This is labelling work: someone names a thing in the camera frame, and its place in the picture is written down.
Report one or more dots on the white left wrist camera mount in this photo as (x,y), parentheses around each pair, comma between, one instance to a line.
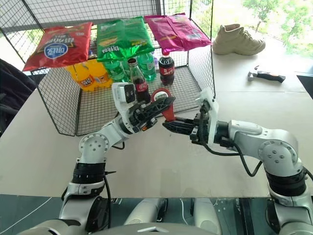
(119,102)

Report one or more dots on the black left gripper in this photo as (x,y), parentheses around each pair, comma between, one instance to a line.
(137,117)

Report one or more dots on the red bottle opener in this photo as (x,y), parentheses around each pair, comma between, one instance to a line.
(169,113)

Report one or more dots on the beige sneaker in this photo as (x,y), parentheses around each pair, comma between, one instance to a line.
(238,41)

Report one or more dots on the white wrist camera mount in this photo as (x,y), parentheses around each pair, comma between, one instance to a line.
(119,102)
(212,110)

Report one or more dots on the silver robot leg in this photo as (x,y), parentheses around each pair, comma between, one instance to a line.
(144,211)
(205,214)

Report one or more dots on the red chip bag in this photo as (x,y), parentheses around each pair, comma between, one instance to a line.
(58,46)

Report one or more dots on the green chip bag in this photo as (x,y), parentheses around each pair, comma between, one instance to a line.
(123,40)

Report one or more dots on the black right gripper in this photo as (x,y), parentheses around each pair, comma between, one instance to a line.
(197,127)

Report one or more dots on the plastic cola bottle red cap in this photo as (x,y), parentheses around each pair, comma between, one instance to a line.
(166,69)

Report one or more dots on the black mat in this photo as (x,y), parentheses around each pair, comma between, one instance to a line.
(306,85)

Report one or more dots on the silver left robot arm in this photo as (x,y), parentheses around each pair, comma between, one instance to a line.
(94,147)

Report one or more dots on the black fabric bag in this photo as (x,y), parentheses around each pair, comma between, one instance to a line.
(12,93)

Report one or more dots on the silver robot torso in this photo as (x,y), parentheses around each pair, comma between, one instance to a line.
(97,228)

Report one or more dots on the magenta chip bag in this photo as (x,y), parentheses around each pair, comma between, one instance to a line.
(177,33)

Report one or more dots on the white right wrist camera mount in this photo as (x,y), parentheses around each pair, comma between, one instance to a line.
(212,110)

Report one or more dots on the green plastic soda bottle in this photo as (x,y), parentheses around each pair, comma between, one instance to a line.
(115,71)
(148,67)

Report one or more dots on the glass cola bottle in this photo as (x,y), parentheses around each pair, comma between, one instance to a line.
(140,84)

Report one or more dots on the orange plastic soda bottle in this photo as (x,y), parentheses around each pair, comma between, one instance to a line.
(84,79)
(100,73)

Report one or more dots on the small black hook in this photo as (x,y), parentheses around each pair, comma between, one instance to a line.
(256,67)

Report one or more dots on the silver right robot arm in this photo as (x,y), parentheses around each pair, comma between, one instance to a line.
(269,144)

